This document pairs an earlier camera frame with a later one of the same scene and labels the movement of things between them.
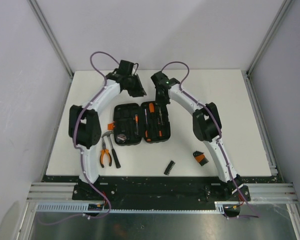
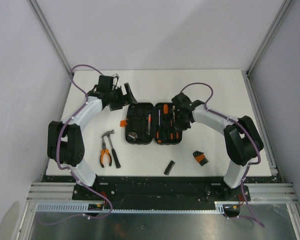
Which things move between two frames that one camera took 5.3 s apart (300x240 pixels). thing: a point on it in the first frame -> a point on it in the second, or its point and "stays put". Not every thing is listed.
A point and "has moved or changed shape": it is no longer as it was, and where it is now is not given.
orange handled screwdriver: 151,107 -> 165,110
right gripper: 158,102 -> 182,127
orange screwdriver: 147,139 -> 158,141
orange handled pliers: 104,150 stays put
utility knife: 136,124 -> 149,122
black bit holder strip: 169,167 stays put
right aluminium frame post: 265,42 stays put
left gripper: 140,91 -> 122,102
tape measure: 121,138 -> 132,136
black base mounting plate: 135,189 stays put
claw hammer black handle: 114,154 stays put
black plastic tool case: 134,123 has moved or changed shape
